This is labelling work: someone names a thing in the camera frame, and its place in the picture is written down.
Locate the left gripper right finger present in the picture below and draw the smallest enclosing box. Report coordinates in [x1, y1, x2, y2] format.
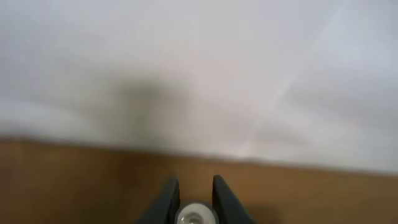
[213, 174, 257, 224]

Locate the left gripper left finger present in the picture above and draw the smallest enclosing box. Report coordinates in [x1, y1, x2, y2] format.
[136, 177, 180, 224]

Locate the clear test tube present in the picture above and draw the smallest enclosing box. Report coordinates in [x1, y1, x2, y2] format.
[174, 201, 220, 224]

